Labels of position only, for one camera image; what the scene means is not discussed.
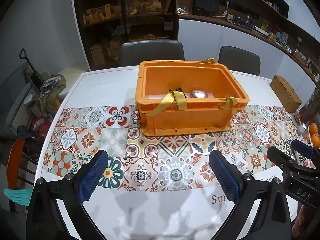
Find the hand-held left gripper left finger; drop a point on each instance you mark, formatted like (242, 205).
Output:
(91, 180)

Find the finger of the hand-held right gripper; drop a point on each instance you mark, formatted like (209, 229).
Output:
(280, 160)
(303, 147)

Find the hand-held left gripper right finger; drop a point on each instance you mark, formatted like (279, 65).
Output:
(223, 178)

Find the orange plastic crate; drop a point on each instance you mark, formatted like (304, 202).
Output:
(190, 116)

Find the silver computer mouse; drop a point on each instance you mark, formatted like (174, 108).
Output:
(199, 93)

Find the person's right hand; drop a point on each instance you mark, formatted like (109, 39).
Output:
(297, 220)

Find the small white cup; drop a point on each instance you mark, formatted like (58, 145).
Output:
(301, 129)

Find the patterned tile table runner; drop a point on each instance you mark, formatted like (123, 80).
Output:
(100, 135)

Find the woven brown box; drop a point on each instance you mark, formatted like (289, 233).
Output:
(285, 92)

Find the teal cloth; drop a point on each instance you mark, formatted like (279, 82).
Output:
(17, 196)

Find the orange wooden chair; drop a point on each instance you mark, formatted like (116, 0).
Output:
(16, 162)

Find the patterned cloth bag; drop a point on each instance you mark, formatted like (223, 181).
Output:
(51, 93)

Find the cream white container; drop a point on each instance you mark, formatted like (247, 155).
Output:
(75, 76)

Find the narrow grey dining chair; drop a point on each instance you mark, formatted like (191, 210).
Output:
(240, 58)

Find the grey sofa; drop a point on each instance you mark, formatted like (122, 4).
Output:
(12, 100)

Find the black shovel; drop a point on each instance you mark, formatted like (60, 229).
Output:
(31, 71)

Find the wide grey dining chair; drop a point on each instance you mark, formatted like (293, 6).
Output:
(152, 52)

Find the dark wooden shelf cabinet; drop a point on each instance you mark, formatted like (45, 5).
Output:
(105, 25)

